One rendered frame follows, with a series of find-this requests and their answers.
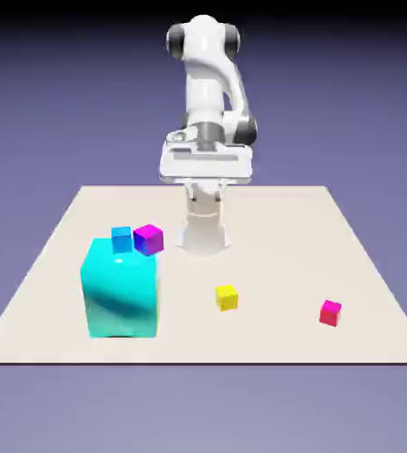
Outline small purple cube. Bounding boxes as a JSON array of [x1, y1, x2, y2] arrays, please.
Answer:
[[132, 223, 165, 257]]

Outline large cyan box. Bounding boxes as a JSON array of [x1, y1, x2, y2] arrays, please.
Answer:
[[80, 237, 159, 340]]

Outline small yellow cube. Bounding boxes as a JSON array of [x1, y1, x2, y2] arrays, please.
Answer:
[[214, 283, 240, 313]]

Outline small blue cube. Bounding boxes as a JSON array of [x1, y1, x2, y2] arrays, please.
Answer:
[[111, 226, 134, 255]]

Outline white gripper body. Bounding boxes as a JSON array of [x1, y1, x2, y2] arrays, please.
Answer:
[[158, 140, 255, 186]]

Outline small pink cube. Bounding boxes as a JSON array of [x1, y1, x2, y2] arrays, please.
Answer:
[[318, 299, 343, 327]]

